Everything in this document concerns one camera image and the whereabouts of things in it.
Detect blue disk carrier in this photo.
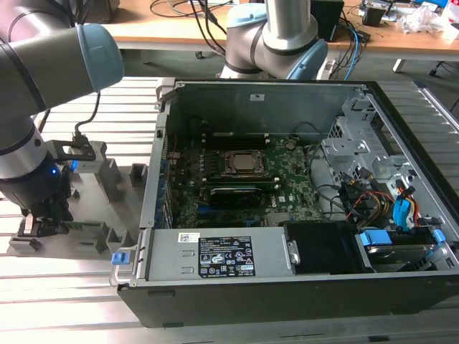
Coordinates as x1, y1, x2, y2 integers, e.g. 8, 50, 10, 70
356, 228, 448, 275

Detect white power strip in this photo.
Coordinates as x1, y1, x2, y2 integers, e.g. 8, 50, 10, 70
316, 58, 337, 80

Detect CPU socket metal frame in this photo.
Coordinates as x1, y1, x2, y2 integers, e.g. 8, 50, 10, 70
220, 148, 272, 178

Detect black speaker box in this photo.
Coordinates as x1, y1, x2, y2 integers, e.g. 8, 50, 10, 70
311, 0, 345, 42

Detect silver drive cage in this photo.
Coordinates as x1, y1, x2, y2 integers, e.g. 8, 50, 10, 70
321, 96, 417, 187

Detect black bag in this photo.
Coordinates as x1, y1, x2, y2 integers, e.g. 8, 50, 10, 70
77, 0, 121, 25

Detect small black device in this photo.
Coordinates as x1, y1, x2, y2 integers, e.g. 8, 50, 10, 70
361, 6, 387, 26

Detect black camera bracket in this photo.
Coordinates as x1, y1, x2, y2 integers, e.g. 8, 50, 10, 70
46, 139, 96, 162

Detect hard disk drive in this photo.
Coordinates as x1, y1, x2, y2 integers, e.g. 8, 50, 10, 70
364, 243, 437, 274

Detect black graphics card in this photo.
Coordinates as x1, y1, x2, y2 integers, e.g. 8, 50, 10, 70
209, 185, 265, 211

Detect grey parts rack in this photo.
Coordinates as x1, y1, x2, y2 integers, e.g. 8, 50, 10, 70
7, 157, 150, 257

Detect clear plastic bag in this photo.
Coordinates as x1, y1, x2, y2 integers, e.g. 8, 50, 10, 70
397, 5, 449, 35

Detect black plastic shroud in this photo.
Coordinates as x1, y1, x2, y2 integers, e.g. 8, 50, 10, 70
281, 221, 363, 276

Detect blue cable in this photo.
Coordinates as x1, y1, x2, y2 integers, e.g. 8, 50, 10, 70
346, 24, 364, 82

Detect RAM slot white latches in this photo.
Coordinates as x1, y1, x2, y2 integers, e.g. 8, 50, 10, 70
205, 183, 281, 190
207, 176, 280, 182
202, 140, 270, 146
201, 133, 270, 140

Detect black PC case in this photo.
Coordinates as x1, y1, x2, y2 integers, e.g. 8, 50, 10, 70
109, 79, 459, 329

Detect installed RAM stick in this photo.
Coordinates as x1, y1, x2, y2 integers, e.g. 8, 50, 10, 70
210, 130, 269, 140

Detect blue data wire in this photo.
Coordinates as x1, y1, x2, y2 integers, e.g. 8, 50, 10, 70
391, 186, 414, 234

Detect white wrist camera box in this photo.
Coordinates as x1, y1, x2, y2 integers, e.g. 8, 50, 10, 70
60, 141, 108, 173

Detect wooden desk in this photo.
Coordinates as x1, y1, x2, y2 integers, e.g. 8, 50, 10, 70
103, 0, 459, 78

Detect red yellow wire bundle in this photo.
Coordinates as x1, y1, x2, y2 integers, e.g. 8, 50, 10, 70
346, 178, 420, 225

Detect silver CPU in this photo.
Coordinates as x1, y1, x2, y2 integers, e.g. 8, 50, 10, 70
231, 152, 265, 171

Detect black camera cable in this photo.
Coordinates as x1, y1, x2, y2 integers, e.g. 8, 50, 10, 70
72, 89, 102, 146

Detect green motherboard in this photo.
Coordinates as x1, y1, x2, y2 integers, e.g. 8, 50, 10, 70
167, 134, 336, 229

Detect silver power supply unit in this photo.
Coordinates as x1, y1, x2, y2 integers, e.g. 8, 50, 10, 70
146, 228, 298, 284

